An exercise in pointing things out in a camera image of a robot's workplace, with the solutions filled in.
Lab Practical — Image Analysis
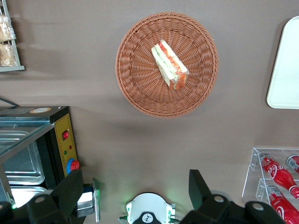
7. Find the beige rectangular serving tray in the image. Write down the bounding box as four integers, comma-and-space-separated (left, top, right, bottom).
266, 15, 299, 110

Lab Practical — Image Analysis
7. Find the thin warmer power cable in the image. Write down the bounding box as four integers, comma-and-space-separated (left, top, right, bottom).
0, 95, 18, 108

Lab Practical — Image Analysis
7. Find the steel warmer pan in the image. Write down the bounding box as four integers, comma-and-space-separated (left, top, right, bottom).
0, 130, 45, 185
10, 186, 54, 208

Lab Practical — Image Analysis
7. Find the red knob on blue ring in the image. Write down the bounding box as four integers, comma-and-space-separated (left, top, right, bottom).
66, 158, 80, 175

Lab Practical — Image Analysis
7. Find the round brown wicker basket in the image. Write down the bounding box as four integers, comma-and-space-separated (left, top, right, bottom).
114, 12, 220, 119

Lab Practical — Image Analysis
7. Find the clear acrylic bottle rack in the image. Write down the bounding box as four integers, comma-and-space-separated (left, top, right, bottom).
242, 147, 299, 224

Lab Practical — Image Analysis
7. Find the black food warmer yellow panel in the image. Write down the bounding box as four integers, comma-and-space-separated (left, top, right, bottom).
0, 106, 81, 208

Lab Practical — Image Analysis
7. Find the gray bread display rack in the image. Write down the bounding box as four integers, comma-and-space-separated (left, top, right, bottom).
0, 0, 25, 72

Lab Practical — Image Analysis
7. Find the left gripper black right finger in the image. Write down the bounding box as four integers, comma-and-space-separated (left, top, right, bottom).
179, 169, 285, 224

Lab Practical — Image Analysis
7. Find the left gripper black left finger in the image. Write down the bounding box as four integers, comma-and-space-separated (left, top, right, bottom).
26, 169, 85, 224

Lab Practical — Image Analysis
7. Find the red cola bottle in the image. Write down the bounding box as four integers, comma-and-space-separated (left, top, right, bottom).
286, 154, 299, 175
265, 184, 299, 224
258, 151, 299, 199

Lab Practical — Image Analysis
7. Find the triangle sandwich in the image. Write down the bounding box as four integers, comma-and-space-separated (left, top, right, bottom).
151, 39, 189, 91

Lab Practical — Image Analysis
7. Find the bagged bread loaf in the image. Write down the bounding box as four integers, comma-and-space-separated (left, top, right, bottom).
0, 43, 18, 67
0, 15, 17, 42

